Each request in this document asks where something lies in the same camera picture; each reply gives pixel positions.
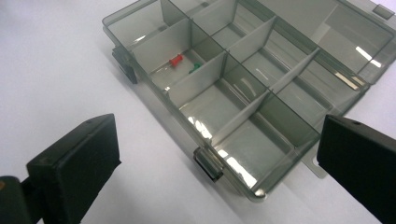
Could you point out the clear grey compartment box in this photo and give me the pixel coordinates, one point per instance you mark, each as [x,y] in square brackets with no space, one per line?
[249,93]

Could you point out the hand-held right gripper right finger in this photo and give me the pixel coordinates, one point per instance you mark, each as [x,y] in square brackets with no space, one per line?
[361,161]

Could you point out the green pushpin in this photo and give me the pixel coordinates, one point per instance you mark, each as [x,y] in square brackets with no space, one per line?
[195,68]

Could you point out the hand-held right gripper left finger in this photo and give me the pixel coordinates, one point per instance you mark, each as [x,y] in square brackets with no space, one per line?
[77,168]

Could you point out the red pushpin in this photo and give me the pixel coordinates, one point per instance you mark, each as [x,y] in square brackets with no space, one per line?
[176,60]

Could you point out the white board sheet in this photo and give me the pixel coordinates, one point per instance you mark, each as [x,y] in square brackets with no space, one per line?
[62,62]

